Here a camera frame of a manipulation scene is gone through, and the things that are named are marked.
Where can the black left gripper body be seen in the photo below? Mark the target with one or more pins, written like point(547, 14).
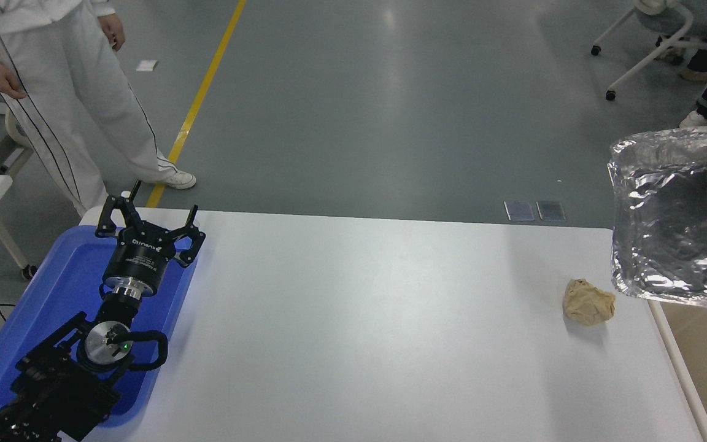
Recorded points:
point(139, 261)

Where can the silver foil tray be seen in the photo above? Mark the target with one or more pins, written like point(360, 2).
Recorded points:
point(679, 221)

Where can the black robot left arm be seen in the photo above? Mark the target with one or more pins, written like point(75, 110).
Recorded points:
point(53, 380)

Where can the metal floor plate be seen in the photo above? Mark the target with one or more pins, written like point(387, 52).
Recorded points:
point(520, 211)
point(551, 211)

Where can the person's right hand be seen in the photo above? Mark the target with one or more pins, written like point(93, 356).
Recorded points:
point(2, 83)

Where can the person's left hand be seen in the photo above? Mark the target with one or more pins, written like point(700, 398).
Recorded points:
point(114, 31)

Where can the blue plastic tray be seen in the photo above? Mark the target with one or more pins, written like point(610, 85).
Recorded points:
point(65, 288)

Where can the white paper scrap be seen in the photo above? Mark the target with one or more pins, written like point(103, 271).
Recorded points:
point(146, 65)

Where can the crumpled tan paper ball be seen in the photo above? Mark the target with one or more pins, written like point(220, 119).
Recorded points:
point(588, 302)

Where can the white wheeled office chair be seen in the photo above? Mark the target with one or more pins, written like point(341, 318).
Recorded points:
point(660, 52)

